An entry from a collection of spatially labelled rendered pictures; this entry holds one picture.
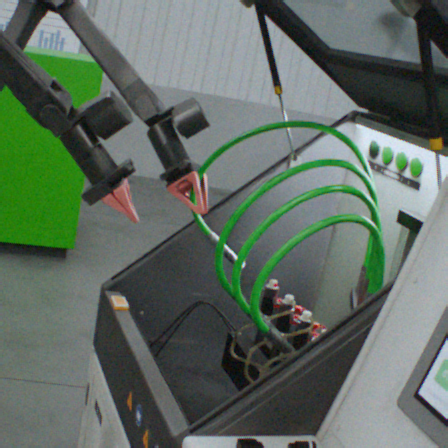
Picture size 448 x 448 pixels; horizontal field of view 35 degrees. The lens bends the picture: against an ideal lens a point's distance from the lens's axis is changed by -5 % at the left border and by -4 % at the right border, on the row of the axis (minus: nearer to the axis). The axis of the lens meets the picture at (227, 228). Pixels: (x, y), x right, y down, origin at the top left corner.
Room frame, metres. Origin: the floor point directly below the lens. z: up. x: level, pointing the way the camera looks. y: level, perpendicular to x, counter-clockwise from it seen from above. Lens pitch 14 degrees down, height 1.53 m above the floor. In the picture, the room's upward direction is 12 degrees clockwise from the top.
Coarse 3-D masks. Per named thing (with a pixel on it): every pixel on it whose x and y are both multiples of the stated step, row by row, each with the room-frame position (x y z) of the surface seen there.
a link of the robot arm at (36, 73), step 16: (0, 32) 1.17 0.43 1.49; (0, 48) 1.16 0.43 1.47; (16, 48) 1.19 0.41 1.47; (0, 64) 1.17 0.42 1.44; (16, 64) 1.17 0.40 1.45; (32, 64) 1.20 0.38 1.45; (16, 80) 1.18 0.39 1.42; (32, 80) 1.18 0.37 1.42; (48, 80) 1.21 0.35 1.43; (16, 96) 1.18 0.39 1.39; (32, 96) 1.18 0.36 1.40; (48, 96) 1.19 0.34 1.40; (64, 96) 1.22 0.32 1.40; (32, 112) 1.19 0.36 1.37; (64, 112) 1.20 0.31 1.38
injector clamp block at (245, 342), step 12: (228, 336) 1.39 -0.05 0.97; (240, 336) 1.38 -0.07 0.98; (228, 348) 1.38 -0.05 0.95; (240, 348) 1.33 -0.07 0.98; (264, 348) 1.37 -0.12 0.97; (228, 360) 1.37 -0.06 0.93; (252, 360) 1.27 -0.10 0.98; (264, 360) 1.28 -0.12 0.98; (228, 372) 1.35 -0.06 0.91; (240, 372) 1.30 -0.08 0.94; (252, 372) 1.25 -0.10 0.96; (264, 372) 1.23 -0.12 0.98; (240, 384) 1.29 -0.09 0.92
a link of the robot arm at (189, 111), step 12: (144, 96) 1.51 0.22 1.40; (144, 108) 1.50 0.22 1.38; (168, 108) 1.50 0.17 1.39; (180, 108) 1.50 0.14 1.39; (192, 108) 1.49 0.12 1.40; (144, 120) 1.49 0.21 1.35; (156, 120) 1.51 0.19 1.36; (180, 120) 1.48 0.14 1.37; (192, 120) 1.48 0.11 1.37; (204, 120) 1.48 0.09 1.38; (192, 132) 1.49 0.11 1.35
